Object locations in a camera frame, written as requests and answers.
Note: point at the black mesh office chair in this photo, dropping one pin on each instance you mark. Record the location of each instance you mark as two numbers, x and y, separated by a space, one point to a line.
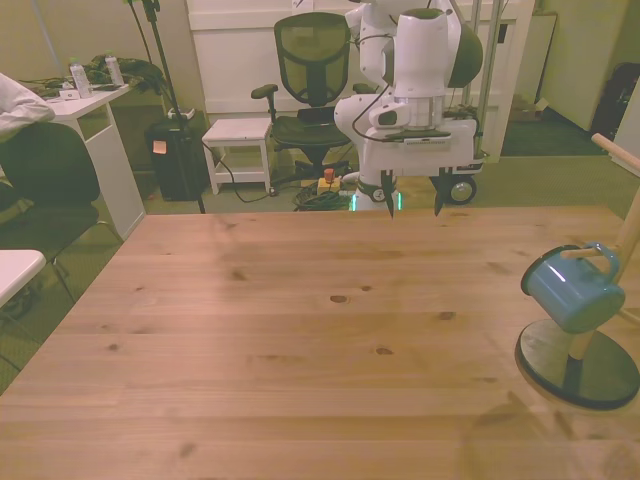
312 60

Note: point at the camouflage cloth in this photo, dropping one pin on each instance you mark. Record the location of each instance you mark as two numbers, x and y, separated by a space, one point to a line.
135 70

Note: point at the blue enamel mug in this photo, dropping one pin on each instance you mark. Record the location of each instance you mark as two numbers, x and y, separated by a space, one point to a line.
570 295

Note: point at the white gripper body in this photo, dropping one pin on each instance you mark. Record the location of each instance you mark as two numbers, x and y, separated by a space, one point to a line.
425 159

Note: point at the wheeled cart base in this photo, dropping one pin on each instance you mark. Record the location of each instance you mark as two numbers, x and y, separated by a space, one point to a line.
462 192

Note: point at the black side chair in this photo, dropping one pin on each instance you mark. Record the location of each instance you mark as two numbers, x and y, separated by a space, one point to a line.
45 165

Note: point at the wooden mug tree stand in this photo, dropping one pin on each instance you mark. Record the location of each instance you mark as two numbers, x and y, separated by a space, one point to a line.
590 375

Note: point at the yellow emergency stop button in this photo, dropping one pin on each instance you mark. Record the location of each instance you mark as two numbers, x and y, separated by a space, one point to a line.
329 185

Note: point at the cardboard box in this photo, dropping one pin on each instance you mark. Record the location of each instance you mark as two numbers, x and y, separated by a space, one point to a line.
530 107

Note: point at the black upright case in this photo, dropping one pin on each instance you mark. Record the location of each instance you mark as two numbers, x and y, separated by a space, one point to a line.
615 100

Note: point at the white table corner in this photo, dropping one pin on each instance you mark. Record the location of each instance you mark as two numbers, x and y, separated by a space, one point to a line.
15 270

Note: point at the clear plastic bottle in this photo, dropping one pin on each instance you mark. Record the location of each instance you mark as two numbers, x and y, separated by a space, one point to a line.
114 70
80 80

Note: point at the black paper shredder bin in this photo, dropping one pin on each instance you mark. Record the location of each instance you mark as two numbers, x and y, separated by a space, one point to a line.
175 170

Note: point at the person arm white sleeve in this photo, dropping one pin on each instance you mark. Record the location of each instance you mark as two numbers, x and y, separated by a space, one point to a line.
20 107

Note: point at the white desk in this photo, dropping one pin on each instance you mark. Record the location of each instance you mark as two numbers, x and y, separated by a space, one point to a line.
90 102

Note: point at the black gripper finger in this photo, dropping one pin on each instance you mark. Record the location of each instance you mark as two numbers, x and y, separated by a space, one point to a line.
389 200
439 200

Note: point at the black tripod stand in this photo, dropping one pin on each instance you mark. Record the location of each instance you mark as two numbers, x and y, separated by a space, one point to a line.
163 55

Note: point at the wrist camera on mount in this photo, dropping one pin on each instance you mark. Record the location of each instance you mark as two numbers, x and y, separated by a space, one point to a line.
427 137

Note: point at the small white stool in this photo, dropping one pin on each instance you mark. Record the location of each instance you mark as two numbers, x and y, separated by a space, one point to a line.
240 130

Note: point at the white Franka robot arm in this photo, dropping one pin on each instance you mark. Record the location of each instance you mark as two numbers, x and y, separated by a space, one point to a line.
420 60

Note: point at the small white box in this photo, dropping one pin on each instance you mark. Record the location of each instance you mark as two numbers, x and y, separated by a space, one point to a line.
68 93

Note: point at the orange sticky note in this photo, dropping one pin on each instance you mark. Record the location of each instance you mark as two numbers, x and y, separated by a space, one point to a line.
160 147

